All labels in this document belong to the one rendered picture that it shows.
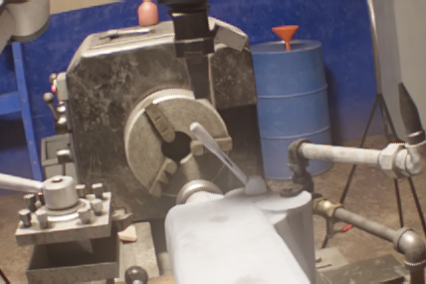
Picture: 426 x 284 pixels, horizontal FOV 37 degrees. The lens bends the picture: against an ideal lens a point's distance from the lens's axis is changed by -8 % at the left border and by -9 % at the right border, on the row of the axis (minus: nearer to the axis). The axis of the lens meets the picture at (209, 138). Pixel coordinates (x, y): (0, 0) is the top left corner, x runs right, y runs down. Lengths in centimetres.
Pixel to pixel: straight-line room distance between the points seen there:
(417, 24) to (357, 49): 67
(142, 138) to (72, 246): 56
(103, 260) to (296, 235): 33
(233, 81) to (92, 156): 43
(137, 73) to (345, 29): 373
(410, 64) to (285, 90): 109
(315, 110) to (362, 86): 95
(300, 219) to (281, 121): 365
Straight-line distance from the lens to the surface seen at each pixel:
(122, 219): 125
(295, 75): 458
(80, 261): 116
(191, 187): 124
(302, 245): 103
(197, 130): 103
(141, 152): 167
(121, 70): 183
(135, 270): 96
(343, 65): 546
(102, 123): 186
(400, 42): 506
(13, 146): 533
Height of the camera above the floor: 152
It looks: 14 degrees down
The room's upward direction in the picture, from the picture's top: 8 degrees counter-clockwise
